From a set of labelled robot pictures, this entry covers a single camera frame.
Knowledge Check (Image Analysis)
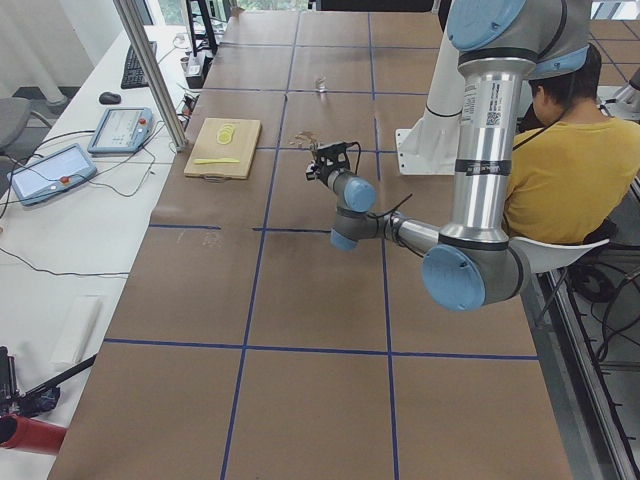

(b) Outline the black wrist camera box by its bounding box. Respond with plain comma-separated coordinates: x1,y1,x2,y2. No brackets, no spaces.
305,162,321,181

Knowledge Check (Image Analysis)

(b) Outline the far teach pendant tablet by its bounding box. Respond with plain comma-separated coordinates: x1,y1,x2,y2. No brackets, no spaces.
87,107,153,156

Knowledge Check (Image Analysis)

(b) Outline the black keyboard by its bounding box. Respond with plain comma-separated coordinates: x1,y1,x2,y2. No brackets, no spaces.
120,45,148,90

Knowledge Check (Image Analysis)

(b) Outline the person in yellow shirt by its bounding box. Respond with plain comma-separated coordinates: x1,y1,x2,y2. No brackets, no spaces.
503,46,639,245

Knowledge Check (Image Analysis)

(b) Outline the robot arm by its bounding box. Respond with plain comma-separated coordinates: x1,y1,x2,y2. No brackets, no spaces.
306,1,591,311

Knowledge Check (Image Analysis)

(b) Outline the teach pendant tablet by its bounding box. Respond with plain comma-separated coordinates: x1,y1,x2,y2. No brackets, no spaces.
7,144,97,206
87,107,153,156

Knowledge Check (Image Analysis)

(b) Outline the white chair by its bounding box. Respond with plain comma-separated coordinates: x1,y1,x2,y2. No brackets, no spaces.
507,234,612,329

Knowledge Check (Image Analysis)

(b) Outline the black computer mouse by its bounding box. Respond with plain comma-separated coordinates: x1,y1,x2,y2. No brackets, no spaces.
99,91,121,105

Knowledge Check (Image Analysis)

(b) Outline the aluminium frame post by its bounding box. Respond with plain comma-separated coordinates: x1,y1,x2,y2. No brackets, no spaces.
113,0,187,152

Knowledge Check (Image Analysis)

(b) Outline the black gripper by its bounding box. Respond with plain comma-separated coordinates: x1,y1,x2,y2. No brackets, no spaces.
314,144,349,176

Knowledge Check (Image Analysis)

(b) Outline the near teach pendant tablet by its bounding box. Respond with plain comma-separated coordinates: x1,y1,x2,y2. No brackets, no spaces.
7,144,97,206

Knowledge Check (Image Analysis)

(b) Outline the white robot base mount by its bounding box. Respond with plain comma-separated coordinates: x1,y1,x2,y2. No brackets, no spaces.
395,91,462,176

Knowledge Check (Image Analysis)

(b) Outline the clear glass cup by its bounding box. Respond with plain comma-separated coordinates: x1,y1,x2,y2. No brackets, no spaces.
314,76,328,94

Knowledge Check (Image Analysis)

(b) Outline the yellow plastic knife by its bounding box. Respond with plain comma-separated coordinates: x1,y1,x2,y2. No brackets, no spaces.
193,157,240,165

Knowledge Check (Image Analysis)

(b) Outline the bamboo cutting board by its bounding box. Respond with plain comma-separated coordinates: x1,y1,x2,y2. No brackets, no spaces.
184,118,261,180

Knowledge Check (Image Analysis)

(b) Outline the red cylinder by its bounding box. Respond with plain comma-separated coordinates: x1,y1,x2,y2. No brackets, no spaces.
1,415,67,455

